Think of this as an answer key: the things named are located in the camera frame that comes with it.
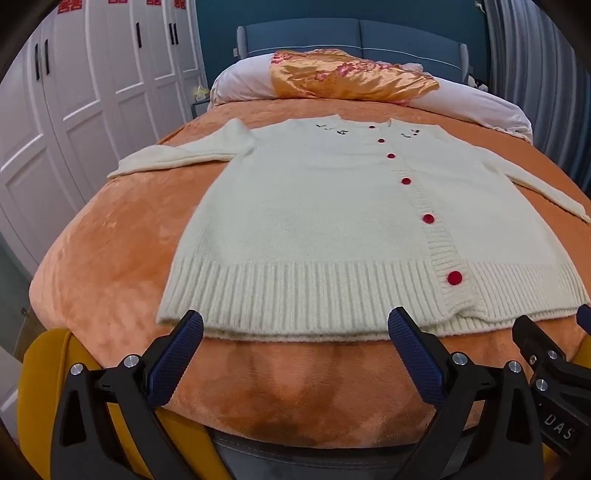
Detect blue upholstered headboard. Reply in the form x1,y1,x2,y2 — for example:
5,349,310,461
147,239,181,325
236,19,471,77

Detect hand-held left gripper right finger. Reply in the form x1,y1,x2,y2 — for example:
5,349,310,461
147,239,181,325
387,307,555,480

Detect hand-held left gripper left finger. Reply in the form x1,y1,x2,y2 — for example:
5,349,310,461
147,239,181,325
50,310,204,480

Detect grey nightstand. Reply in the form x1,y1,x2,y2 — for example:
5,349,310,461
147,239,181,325
191,99,214,124

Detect orange floral satin cloth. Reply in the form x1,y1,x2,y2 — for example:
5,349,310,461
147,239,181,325
269,47,439,106

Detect white wardrobe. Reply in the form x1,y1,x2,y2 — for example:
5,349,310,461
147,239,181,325
0,0,206,278

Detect grey curtain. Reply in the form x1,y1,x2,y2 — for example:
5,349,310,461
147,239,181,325
487,0,591,199

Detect white pillow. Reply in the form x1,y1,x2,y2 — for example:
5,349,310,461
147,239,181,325
207,53,534,144

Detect cream knit cardigan red buttons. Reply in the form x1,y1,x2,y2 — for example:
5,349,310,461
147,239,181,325
108,115,591,342

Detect orange plush blanket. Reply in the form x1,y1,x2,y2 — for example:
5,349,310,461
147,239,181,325
28,99,591,462

